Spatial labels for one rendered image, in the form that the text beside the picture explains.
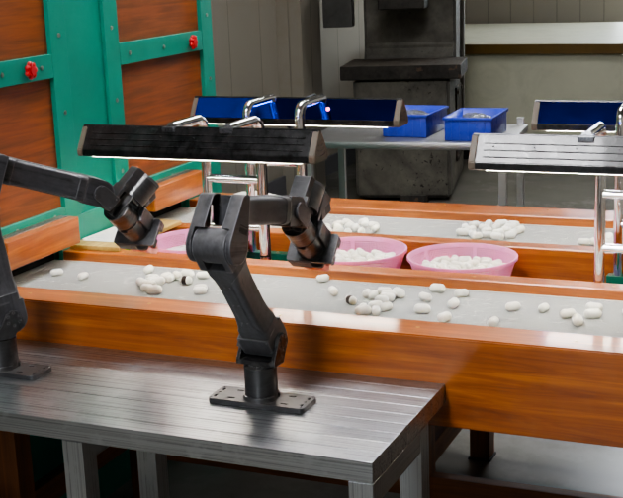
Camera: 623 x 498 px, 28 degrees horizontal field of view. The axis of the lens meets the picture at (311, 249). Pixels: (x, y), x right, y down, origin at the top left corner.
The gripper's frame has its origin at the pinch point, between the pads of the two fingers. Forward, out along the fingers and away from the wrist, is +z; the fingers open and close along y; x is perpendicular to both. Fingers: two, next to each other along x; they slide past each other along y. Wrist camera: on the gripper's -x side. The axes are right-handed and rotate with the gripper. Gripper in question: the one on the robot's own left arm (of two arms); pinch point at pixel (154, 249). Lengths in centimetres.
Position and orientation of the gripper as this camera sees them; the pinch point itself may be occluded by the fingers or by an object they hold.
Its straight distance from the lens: 283.0
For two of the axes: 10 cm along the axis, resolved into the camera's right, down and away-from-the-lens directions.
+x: -2.3, 8.9, -4.0
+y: -9.2, -0.6, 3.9
